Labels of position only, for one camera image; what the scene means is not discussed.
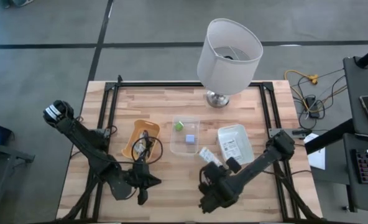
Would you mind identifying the black floor cable bundle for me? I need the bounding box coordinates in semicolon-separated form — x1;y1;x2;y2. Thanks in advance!
291;74;348;130

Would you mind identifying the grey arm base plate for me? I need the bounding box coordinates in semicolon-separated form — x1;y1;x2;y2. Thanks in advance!
92;128;111;138
268;128;293;139

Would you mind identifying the yellow floor cable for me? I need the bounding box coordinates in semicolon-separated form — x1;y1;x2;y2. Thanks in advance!
283;70;348;114

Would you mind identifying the clear plastic bin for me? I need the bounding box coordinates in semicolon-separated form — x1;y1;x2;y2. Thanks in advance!
170;116;201;157

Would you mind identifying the black diagonal desk strut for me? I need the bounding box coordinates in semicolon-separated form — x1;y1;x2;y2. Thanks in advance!
304;118;356;156

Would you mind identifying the white cable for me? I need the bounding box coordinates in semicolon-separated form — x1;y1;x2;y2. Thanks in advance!
133;132;147;156

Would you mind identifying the white shade table lamp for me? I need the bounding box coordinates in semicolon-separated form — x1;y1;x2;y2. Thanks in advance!
196;17;264;109

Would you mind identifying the black cylindrical tool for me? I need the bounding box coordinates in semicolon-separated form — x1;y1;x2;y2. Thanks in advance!
292;128;313;137

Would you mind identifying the dark grey desk top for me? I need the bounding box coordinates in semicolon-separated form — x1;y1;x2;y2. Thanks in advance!
342;55;368;144

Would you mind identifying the black aluminium table frame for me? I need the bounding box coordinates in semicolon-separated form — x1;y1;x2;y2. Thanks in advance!
56;74;325;224

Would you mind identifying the person's shoe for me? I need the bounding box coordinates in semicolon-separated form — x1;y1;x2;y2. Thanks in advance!
11;0;35;7

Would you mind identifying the black power strip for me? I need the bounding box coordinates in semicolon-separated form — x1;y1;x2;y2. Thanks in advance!
305;96;321;119

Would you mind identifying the white paper sheet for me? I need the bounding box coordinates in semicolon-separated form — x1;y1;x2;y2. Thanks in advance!
303;133;326;170

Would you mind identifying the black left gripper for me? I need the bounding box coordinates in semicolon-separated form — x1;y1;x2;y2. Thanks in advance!
121;161;163;207

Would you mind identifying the white plastic bin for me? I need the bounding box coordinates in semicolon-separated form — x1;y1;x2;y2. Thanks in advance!
216;124;255;166

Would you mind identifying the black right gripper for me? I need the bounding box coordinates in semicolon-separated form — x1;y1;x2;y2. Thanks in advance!
198;161;239;215

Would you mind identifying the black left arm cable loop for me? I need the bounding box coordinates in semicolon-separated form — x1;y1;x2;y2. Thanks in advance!
131;136;164;165

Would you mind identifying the grey side stand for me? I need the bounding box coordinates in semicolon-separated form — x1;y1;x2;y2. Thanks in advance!
0;143;35;224

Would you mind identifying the white printed packet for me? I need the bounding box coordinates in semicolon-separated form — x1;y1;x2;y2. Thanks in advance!
221;138;244;163
198;146;224;168

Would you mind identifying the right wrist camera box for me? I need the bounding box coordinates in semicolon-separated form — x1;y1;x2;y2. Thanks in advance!
225;156;243;174

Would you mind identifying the orange plastic bin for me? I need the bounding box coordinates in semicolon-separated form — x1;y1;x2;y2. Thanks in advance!
121;119;161;164

